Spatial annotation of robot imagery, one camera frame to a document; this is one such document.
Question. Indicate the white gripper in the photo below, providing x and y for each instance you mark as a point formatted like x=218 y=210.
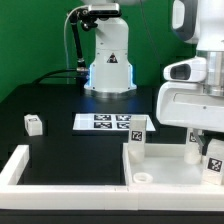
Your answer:
x=183 y=100

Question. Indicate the white square table top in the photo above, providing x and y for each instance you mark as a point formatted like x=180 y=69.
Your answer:
x=162 y=164

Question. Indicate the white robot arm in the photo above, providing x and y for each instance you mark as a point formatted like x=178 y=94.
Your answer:
x=199 y=22

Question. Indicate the white marker sheet with tags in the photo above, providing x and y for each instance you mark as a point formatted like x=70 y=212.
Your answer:
x=111 y=122

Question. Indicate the black camera on stand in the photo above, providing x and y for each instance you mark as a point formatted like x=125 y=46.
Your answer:
x=87 y=15

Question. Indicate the white U-shaped fence frame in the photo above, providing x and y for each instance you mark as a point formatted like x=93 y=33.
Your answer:
x=203 y=197

